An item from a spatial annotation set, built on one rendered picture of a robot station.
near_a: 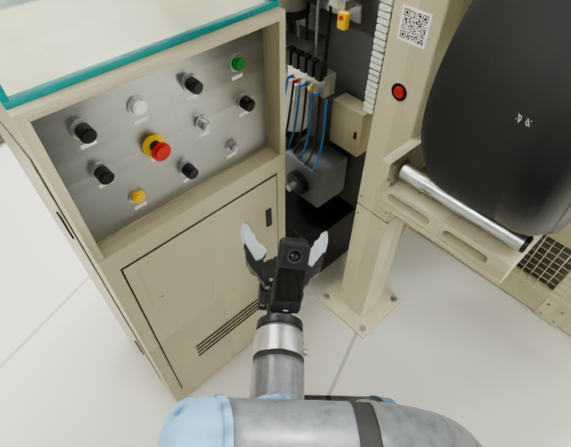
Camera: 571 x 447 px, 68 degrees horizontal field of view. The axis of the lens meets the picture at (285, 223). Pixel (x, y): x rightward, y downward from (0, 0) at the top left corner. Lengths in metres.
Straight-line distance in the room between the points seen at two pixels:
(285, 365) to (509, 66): 0.55
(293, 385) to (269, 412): 0.30
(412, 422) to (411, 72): 0.89
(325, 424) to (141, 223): 0.80
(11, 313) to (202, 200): 1.35
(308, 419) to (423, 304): 1.71
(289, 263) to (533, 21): 0.49
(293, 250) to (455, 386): 1.33
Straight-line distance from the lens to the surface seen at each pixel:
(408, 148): 1.13
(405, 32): 1.07
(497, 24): 0.77
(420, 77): 1.08
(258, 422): 0.29
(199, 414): 0.30
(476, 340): 1.97
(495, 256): 1.07
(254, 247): 0.71
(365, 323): 1.86
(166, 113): 0.92
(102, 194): 0.94
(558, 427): 1.96
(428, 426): 0.31
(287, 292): 0.64
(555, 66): 0.74
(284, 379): 0.59
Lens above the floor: 1.63
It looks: 49 degrees down
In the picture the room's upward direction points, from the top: straight up
